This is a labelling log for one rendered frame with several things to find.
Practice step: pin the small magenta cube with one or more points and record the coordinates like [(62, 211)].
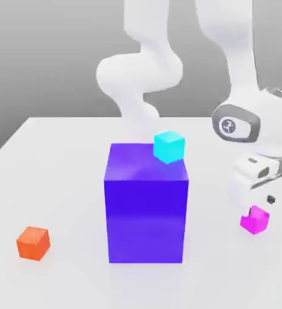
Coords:
[(254, 223)]

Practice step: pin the small cyan cube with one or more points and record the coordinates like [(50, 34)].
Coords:
[(168, 147)]

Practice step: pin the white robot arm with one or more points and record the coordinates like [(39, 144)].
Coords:
[(141, 72)]

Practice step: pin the small orange cube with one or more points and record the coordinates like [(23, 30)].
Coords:
[(33, 243)]

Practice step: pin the large purple box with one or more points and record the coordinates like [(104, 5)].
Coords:
[(145, 212)]

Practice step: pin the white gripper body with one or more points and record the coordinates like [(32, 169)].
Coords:
[(242, 190)]

